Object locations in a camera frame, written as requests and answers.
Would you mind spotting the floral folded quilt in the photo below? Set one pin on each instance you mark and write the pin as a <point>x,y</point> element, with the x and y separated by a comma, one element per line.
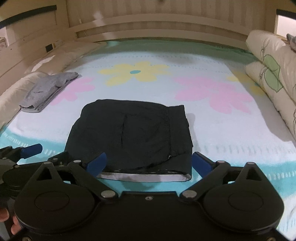
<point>274,72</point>

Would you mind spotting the beige long pillow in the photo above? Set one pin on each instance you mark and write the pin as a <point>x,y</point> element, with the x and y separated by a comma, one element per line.
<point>54,62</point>

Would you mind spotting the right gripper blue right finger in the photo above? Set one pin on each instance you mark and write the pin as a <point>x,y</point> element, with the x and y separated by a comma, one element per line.
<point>201,164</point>

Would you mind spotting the folded grey garment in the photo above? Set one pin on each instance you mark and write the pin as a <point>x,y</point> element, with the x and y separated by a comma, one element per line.
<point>45,90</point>

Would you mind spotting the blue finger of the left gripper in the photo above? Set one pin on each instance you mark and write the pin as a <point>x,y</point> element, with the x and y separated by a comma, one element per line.
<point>29,151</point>

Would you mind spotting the patterned clothes pile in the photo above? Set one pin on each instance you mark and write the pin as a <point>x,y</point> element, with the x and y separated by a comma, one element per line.
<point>292,41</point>

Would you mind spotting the floral bed blanket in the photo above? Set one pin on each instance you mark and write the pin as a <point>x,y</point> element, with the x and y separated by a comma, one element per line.
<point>230,117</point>

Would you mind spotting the wall power socket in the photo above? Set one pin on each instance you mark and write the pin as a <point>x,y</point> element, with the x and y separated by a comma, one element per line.
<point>49,48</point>

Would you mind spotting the black track pants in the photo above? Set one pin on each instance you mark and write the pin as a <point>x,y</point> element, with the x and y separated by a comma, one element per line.
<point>143,141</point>

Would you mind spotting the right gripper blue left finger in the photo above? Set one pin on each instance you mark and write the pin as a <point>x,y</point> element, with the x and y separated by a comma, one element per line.
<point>96,166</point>

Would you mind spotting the wooden headboard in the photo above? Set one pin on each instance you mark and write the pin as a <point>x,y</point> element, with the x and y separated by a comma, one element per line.
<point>217,22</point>

